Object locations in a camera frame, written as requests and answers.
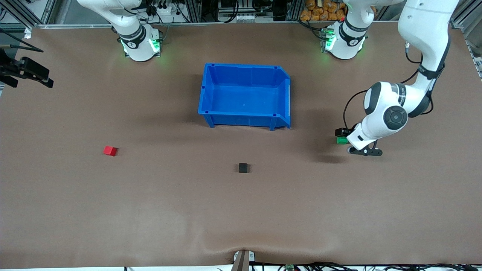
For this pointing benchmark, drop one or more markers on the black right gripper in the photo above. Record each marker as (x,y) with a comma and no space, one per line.
(23,69)

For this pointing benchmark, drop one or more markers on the green cube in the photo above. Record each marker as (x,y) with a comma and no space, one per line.
(341,140)

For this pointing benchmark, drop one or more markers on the red cube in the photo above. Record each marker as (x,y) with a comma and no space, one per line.
(110,151)

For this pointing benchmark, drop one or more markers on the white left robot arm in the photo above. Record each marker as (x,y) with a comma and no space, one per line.
(425,30)

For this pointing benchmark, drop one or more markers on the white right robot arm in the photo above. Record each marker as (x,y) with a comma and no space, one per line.
(137,41)

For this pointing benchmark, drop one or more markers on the black cube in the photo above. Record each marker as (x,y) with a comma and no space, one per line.
(243,168)

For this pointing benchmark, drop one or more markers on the blue plastic storage bin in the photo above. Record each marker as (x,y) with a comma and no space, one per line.
(244,98)

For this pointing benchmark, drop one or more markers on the orange snack bags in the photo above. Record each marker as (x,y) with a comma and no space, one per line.
(322,11)

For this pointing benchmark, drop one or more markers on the white power strip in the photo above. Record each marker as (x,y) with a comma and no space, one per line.
(167,11)

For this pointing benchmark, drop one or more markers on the brown table mat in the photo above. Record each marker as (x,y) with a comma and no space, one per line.
(188,210)

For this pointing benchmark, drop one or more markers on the aluminium frame profile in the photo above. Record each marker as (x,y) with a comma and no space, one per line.
(26,11)
(470,22)

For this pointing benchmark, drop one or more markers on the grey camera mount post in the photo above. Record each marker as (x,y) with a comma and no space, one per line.
(243,260)

